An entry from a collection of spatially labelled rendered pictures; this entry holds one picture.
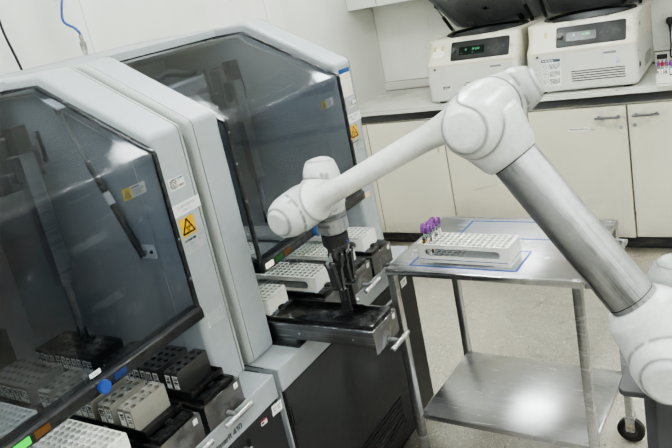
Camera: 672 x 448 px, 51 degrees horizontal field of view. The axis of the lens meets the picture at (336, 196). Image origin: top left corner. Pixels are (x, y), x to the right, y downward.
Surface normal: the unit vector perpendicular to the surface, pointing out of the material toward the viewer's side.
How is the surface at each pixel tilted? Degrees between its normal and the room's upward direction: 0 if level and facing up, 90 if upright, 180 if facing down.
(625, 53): 90
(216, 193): 90
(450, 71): 90
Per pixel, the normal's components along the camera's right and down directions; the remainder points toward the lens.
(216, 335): 0.84, -0.01
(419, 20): -0.50, 0.35
